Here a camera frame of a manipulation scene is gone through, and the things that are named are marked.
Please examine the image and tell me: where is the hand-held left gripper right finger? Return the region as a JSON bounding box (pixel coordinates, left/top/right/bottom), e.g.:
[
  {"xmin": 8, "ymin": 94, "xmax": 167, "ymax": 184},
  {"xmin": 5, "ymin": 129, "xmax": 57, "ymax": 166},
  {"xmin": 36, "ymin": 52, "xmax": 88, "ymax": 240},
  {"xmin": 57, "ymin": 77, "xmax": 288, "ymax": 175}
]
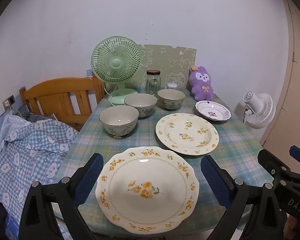
[{"xmin": 200, "ymin": 155, "xmax": 288, "ymax": 240}]

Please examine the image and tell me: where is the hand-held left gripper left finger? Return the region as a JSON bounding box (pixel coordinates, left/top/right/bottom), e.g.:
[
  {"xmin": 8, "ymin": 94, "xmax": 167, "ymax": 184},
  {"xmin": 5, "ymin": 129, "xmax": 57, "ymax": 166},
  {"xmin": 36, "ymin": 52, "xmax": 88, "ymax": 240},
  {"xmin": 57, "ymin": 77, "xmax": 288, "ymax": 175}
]
[{"xmin": 18, "ymin": 152, "xmax": 104, "ymax": 240}]

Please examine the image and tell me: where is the round yellow floral plate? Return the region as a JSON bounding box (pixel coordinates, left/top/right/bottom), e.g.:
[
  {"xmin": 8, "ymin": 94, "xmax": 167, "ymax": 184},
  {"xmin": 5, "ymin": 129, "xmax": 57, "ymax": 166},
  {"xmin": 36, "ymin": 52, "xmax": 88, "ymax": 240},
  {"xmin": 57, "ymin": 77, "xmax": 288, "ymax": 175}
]
[{"xmin": 155, "ymin": 113, "xmax": 219, "ymax": 156}]

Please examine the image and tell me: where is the scalloped yellow floral plate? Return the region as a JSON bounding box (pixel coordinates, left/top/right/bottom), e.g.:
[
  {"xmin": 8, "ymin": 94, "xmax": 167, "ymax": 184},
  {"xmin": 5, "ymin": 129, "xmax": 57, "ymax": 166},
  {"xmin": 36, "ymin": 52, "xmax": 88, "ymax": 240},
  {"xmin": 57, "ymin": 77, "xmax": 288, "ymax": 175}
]
[{"xmin": 95, "ymin": 146, "xmax": 199, "ymax": 233}]

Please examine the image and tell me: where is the grey floral ceramic bowl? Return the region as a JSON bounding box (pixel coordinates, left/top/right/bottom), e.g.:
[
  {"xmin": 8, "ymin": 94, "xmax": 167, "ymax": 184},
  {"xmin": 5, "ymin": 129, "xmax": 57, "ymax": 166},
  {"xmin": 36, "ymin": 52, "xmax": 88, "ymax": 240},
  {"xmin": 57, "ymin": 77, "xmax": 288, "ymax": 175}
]
[
  {"xmin": 124, "ymin": 94, "xmax": 158, "ymax": 118},
  {"xmin": 99, "ymin": 105, "xmax": 140, "ymax": 137},
  {"xmin": 157, "ymin": 89, "xmax": 186, "ymax": 110}
]

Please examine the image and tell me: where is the small purple floral plate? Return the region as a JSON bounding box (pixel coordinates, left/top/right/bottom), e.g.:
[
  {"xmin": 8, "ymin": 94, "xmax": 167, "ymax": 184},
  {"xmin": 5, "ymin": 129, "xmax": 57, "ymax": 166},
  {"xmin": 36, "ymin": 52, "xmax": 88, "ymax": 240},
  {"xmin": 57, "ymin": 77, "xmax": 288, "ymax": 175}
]
[{"xmin": 195, "ymin": 100, "xmax": 232, "ymax": 122}]

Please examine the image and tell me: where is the white clip fan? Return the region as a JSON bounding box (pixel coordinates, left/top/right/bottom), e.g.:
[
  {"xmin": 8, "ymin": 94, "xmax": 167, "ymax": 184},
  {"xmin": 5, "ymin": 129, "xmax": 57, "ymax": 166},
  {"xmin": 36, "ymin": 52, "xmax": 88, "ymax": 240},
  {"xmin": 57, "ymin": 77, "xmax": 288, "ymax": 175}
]
[{"xmin": 234, "ymin": 91, "xmax": 276, "ymax": 130}]

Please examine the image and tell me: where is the blue checked printed blanket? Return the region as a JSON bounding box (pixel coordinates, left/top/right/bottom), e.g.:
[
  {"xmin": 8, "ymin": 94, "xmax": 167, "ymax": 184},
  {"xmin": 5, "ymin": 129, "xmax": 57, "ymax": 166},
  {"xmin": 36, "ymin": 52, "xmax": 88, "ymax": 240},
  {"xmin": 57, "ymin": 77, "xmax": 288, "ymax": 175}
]
[{"xmin": 0, "ymin": 110, "xmax": 80, "ymax": 240}]

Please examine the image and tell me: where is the beige door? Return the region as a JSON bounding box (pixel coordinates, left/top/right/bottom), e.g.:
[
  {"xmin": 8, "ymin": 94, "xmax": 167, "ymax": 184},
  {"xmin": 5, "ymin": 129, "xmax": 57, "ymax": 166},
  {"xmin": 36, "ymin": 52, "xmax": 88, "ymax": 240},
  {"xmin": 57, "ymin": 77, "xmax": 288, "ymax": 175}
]
[{"xmin": 261, "ymin": 0, "xmax": 300, "ymax": 155}]

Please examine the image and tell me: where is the grey striped pillow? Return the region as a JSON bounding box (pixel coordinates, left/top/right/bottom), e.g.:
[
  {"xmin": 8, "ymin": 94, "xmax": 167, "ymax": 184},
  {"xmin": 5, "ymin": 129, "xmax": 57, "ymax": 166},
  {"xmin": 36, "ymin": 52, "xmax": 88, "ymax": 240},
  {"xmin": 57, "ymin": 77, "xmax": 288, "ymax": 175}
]
[{"xmin": 15, "ymin": 104, "xmax": 54, "ymax": 123}]

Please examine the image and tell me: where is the purple plush bunny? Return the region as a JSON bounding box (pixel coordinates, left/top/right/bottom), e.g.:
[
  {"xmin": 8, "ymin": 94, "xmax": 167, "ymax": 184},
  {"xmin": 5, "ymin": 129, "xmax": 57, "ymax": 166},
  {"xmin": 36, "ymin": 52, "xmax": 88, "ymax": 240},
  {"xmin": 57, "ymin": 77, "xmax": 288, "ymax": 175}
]
[{"xmin": 189, "ymin": 66, "xmax": 214, "ymax": 101}]

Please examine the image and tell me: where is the wooden bed headboard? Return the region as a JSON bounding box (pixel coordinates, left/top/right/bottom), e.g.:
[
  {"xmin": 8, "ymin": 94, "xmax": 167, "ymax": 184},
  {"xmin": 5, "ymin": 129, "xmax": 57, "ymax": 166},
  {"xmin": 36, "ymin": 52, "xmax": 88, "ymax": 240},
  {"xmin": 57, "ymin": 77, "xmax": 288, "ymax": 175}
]
[{"xmin": 19, "ymin": 71, "xmax": 106, "ymax": 132}]

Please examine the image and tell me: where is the glass jar with brown lid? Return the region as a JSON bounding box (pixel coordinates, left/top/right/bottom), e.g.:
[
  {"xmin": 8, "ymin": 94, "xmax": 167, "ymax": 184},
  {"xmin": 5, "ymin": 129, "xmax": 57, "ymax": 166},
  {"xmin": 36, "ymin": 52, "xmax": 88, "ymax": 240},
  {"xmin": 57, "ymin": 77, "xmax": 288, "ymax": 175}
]
[{"xmin": 146, "ymin": 69, "xmax": 162, "ymax": 96}]

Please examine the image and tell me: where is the green desk fan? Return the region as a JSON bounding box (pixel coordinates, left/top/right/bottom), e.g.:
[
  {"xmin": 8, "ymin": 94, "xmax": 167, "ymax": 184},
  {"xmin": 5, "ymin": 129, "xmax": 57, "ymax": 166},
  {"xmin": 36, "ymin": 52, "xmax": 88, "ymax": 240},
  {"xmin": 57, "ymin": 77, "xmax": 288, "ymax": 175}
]
[{"xmin": 91, "ymin": 36, "xmax": 142, "ymax": 106}]

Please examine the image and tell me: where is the green cartoon printed board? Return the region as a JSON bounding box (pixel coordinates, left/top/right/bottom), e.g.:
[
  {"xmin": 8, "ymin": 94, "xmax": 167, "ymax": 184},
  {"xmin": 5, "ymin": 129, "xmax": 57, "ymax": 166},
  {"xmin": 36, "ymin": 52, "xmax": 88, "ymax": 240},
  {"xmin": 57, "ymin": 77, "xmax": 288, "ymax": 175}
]
[{"xmin": 130, "ymin": 44, "xmax": 197, "ymax": 90}]

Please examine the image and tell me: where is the black fan cable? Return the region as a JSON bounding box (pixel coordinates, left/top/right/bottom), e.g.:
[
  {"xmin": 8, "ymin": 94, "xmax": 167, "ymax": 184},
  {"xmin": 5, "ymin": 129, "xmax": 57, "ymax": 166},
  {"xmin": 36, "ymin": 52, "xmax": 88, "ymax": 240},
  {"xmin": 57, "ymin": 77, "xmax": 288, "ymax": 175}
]
[{"xmin": 242, "ymin": 106, "xmax": 250, "ymax": 124}]

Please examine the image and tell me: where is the green fan power cord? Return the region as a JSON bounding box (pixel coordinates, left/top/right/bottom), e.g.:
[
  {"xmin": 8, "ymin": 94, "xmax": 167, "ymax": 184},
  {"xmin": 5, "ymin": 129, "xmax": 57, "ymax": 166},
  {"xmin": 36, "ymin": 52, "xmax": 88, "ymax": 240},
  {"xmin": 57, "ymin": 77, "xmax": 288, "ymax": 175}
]
[{"xmin": 103, "ymin": 82, "xmax": 115, "ymax": 105}]

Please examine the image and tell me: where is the wall socket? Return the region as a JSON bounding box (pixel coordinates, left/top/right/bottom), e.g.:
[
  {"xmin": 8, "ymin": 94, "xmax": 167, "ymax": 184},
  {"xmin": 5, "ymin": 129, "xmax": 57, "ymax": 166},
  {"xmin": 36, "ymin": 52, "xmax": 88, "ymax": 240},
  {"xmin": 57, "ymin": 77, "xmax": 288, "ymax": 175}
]
[{"xmin": 2, "ymin": 95, "xmax": 16, "ymax": 111}]

